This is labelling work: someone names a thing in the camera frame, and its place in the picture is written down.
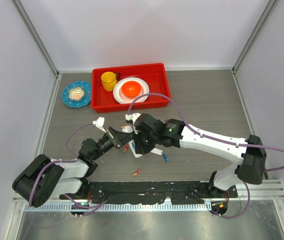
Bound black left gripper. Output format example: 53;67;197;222
91;126;133;161

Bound white air conditioner remote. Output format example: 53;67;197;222
121;125;143;158

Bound white battery cover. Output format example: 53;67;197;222
151;148;163;156

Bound blue battery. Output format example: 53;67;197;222
163;154;168;163

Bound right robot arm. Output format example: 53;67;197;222
125;113;266;198

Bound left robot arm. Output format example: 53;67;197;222
12;126;133;208

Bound orange battery left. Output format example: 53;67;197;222
133;169;141;176

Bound white plate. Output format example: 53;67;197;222
113;77;150;105

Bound orange bowl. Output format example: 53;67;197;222
121;80;142;98

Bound red plastic tray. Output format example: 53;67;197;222
91;63;171;113

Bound yellow mug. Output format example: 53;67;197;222
101;71;121;92

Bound blue dotted plate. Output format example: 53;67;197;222
62;80;92;109

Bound small patterned bowl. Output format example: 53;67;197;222
68;86;85;102

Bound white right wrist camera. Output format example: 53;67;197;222
125;113;141;125

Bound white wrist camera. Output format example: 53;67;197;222
92;117;106;133
125;113;141;125

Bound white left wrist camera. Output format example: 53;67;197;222
92;117;106;133

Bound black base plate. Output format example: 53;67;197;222
70;181;238;205

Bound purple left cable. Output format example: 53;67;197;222
28;122;107;217

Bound white cable duct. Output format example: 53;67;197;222
24;201;211;213

